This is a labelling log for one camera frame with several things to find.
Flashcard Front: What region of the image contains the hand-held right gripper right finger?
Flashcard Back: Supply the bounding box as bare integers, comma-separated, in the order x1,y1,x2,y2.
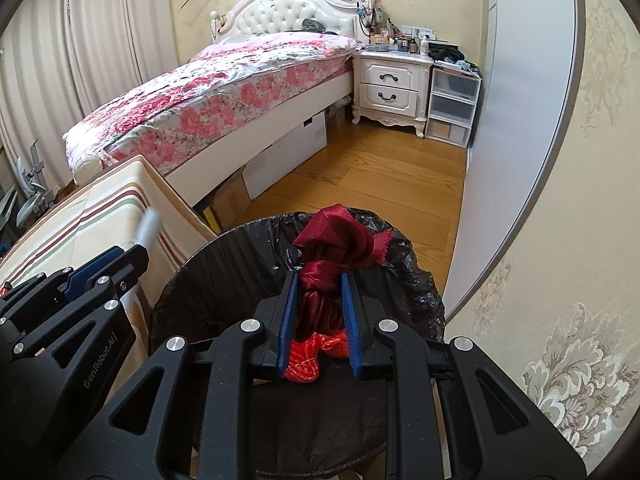
340,271,588,480

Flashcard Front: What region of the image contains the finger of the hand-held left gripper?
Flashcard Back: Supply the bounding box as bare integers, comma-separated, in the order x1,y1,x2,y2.
10,247,151,359
0,246,127,332

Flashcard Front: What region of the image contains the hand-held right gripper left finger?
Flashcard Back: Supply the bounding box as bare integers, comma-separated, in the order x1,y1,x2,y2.
55,270,302,480

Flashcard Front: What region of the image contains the white paper piece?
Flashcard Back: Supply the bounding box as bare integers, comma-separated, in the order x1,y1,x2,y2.
131,209,162,249

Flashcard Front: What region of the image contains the red foam fruit net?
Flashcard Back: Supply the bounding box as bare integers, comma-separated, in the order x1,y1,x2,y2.
284,335,349,382

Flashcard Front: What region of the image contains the bin with black bag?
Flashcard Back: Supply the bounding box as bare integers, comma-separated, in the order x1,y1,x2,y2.
150,208,447,480

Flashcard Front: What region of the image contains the dark red cloth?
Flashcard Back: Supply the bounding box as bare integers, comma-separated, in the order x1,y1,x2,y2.
292,203,394,342

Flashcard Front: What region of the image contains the striped tablecloth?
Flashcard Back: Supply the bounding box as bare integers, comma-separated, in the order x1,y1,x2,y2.
0,154,219,321

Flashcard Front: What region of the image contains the grey blue desk chair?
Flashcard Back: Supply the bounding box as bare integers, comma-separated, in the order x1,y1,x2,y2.
15,140,54,226

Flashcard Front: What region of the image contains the cluttered study desk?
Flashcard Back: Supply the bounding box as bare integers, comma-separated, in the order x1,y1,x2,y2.
0,180,18,256

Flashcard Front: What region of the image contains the brown cardboard box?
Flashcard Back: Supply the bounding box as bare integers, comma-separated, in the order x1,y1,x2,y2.
207,167,252,232

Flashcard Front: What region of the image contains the white box under bed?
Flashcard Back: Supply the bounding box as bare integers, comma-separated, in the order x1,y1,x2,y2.
242,110,328,200

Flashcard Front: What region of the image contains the pink floral bedspread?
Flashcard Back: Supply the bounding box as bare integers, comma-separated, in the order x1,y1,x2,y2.
64,32,361,173

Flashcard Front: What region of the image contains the beige striped curtain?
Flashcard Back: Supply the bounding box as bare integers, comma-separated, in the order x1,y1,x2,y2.
0,0,87,196
65,0,179,126

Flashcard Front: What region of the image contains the clear plastic drawer unit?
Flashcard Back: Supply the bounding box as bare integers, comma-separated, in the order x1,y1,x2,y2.
424,65,482,150

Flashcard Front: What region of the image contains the white two-drawer nightstand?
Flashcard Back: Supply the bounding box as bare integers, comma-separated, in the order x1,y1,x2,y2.
351,50,435,138

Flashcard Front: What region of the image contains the white sliding door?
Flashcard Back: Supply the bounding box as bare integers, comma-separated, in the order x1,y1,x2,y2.
442,0,587,322

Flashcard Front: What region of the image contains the pile of black clothes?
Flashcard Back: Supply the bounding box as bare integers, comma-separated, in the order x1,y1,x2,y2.
429,42,467,64

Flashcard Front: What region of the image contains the clutter of small bottles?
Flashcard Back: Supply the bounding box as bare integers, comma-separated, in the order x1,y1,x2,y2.
367,22,437,56

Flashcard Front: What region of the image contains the white tufted bed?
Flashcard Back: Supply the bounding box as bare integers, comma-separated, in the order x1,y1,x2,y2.
62,0,372,207

